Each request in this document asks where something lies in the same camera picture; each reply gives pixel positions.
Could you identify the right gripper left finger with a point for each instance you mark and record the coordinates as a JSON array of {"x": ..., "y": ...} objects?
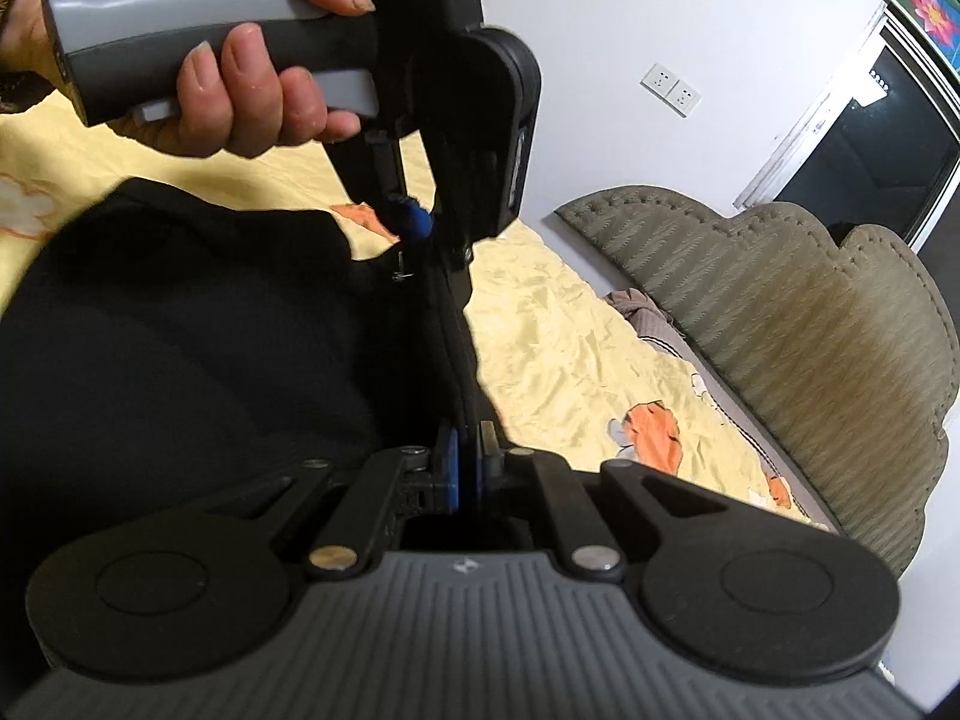
[{"x": 390, "y": 487}]

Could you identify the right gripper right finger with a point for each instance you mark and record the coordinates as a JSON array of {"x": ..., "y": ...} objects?
[{"x": 541, "y": 488}]

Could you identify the black garment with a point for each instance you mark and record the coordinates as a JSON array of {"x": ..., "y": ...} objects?
[{"x": 161, "y": 348}]

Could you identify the patterned sleeve forearm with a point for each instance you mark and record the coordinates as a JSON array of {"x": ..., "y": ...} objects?
[{"x": 21, "y": 89}]

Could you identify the person's left hand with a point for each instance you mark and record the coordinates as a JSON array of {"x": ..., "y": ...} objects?
[{"x": 232, "y": 99}]

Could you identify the yellow floral quilt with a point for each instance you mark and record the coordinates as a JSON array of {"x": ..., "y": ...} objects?
[{"x": 565, "y": 371}]

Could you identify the grey brown pillow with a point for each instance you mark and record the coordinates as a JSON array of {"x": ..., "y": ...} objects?
[{"x": 650, "y": 322}]

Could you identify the olive green headboard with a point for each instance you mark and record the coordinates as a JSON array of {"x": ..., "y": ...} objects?
[{"x": 842, "y": 348}]

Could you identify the white wall socket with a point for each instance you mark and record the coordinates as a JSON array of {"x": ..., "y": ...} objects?
[
  {"x": 659, "y": 80},
  {"x": 683, "y": 98}
]

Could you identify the dark window with frame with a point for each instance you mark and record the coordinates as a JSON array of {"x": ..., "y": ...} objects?
[{"x": 881, "y": 148}]

